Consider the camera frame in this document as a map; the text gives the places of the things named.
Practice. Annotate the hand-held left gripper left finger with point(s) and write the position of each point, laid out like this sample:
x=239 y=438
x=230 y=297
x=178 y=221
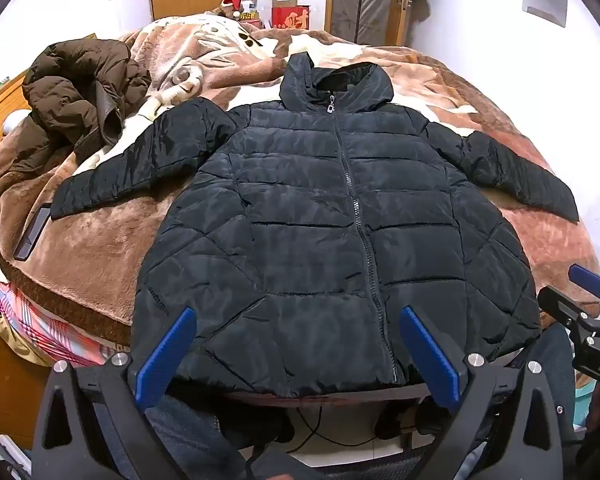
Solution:
x=165 y=355

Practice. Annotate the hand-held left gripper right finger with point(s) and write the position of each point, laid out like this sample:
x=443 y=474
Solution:
x=430 y=360

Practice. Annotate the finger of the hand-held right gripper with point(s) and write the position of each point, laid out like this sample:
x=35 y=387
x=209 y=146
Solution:
x=587 y=278
x=560 y=302

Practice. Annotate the black puffer jacket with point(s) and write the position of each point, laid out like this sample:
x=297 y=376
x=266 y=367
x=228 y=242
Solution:
x=300 y=220

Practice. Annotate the black slipper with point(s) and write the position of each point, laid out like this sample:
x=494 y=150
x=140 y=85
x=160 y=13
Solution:
x=405 y=420
x=255 y=425

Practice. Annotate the person's left jeans leg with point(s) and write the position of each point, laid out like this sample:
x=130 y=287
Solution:
x=180 y=430

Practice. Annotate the brown printed blanket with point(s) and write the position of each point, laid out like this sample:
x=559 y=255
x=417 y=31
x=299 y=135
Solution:
x=90 y=260

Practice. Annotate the plaid bed sheet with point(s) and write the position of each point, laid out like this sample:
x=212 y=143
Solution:
x=35 y=325

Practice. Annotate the black phone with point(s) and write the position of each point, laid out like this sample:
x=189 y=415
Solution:
x=32 y=232

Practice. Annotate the brown puffer jacket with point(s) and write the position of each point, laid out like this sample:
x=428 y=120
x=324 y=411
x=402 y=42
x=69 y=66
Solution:
x=80 y=75

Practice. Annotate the wooden bedside table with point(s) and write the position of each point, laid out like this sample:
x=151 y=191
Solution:
x=2 y=110

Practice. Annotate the wooden framed door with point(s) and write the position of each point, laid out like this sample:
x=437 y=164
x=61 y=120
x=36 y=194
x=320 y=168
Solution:
x=405 y=0

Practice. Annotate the santa hat plush toy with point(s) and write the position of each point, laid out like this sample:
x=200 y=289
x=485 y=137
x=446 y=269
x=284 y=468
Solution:
x=230 y=6

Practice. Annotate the red box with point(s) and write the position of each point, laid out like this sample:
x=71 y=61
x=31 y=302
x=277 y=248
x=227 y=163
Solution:
x=290 y=19

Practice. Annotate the wooden bed frame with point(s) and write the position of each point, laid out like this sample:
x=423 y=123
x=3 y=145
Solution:
x=5 y=390

